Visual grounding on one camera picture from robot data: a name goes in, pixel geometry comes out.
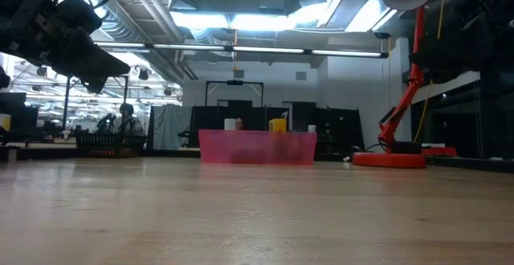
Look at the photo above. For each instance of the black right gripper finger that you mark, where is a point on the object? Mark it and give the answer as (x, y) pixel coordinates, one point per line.
(458, 52)

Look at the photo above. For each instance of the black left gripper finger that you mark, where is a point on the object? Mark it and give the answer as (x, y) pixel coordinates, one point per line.
(88, 58)
(95, 84)

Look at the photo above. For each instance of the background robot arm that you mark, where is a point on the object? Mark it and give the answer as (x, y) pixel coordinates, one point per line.
(105, 122)

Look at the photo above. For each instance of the person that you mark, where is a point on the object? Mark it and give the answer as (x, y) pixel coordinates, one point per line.
(239, 124)
(127, 124)

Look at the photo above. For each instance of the small black basket tray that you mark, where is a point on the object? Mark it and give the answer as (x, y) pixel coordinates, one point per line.
(108, 144)

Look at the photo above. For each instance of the grey hanging cloth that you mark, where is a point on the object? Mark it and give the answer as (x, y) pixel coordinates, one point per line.
(170, 126)

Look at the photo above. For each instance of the yellow container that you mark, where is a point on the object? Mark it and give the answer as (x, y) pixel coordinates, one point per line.
(5, 122)

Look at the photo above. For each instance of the black lamp plug adapter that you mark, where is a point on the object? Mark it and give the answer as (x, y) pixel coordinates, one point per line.
(405, 147)

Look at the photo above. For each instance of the black partition panel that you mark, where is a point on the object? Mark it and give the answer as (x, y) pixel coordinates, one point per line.
(213, 116)

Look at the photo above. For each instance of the red desk lamp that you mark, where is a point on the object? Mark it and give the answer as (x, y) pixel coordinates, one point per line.
(389, 160)

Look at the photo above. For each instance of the black shelf unit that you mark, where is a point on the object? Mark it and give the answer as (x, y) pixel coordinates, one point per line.
(341, 128)

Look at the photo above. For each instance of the pink translucent plastic bin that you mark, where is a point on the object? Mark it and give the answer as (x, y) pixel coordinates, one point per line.
(241, 148)

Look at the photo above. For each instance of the overhead LED light bar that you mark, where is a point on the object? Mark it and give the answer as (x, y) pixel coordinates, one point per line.
(265, 50)

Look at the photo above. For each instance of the yellow green crayon box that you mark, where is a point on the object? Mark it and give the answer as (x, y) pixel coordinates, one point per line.
(277, 125)

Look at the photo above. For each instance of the black table frame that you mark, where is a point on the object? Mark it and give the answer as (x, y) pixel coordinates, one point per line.
(172, 152)

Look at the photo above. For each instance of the black camera gantry frame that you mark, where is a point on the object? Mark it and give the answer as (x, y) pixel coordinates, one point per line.
(235, 82)

